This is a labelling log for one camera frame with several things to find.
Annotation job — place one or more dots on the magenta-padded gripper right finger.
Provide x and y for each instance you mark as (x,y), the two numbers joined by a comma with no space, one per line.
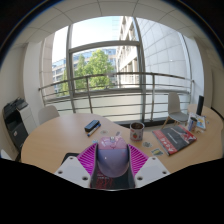
(153,170)

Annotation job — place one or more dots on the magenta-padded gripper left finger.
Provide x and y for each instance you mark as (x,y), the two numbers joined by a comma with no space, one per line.
(71,170)

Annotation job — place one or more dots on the pink and lilac computer mouse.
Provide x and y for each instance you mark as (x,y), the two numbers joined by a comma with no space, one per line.
(113,156)

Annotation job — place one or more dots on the small green card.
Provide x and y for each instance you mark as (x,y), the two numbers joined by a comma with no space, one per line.
(157,152)

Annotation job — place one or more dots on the round pale sticker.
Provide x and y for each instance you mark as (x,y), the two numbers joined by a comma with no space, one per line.
(147,144)

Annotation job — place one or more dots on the large red and blue magazine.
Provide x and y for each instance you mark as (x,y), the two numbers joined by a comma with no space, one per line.
(174,139)

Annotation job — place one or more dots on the printed white mug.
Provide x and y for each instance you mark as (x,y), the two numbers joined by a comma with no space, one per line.
(137,131)
(192,124)

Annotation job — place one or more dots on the blue pen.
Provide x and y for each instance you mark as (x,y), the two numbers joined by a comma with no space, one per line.
(94,130)

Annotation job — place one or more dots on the small black case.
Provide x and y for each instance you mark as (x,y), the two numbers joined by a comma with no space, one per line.
(91,125)

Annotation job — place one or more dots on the white chair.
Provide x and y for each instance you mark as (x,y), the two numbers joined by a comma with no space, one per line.
(47,114)
(175,106)
(5,155)

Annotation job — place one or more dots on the black and white office printer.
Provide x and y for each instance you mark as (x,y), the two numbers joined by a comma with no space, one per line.
(16,121)

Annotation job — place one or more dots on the tall black speaker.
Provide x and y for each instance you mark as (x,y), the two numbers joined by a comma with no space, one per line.
(200,105)

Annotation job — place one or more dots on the grey metal railing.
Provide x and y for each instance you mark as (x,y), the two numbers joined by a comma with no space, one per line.
(116,90)

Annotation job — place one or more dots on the green tree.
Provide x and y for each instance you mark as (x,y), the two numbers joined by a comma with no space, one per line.
(96,68)

